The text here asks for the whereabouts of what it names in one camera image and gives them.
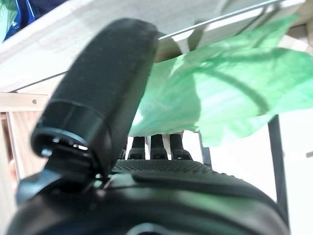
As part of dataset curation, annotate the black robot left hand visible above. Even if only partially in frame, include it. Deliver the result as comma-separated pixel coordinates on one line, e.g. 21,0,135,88
6,17,291,235

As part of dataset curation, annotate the green napa cabbage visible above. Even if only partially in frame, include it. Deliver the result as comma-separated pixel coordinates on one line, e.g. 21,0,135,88
128,13,313,147
0,0,17,43

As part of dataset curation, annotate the blue plastic shopping basket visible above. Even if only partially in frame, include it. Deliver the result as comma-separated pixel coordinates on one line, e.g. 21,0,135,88
4,0,68,41

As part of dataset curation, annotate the wooden slatted crate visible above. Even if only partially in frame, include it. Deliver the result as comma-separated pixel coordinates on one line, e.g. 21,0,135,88
0,0,313,235

